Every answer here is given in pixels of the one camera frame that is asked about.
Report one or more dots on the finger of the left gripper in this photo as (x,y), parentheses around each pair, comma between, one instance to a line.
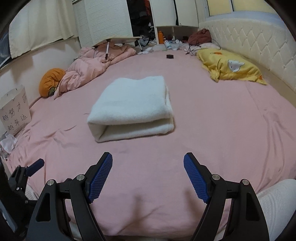
(33,168)

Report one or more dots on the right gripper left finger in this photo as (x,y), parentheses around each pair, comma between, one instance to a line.
(50,220)

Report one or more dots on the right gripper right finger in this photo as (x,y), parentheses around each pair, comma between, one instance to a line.
(246,220)

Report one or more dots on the white fluffy cardigan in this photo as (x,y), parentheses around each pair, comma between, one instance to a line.
(130,108)

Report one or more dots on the folding lap desk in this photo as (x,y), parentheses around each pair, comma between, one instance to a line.
(119,40)

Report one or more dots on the clear plastic bag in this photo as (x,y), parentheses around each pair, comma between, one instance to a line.
(8,143)

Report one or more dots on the white paper bag with writing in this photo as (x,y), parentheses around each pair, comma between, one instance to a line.
(15,111)

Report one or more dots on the person's white knit leg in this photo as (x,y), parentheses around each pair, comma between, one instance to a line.
(278,206)

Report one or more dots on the orange plush pillow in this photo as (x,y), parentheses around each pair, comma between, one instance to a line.
(50,82)

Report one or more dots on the pink bed sheet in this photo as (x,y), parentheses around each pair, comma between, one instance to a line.
(238,129)

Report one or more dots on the pink crumpled duvet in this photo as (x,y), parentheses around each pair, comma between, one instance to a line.
(91,63)

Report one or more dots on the yellow pillow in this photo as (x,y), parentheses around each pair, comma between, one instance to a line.
(225,65)

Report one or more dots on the cream curtain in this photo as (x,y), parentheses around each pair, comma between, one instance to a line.
(40,23)

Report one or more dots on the small black box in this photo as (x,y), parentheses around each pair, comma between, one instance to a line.
(170,56)

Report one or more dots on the white padded headboard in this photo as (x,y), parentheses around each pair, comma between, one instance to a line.
(270,45)

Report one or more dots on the dark red cloth bundle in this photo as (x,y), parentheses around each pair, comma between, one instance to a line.
(200,37)

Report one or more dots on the orange bottle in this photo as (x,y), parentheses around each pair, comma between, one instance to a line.
(160,37)

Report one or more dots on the white wardrobe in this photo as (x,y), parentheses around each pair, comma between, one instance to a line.
(97,21)

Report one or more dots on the window with yellow panes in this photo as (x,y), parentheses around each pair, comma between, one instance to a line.
(220,7)

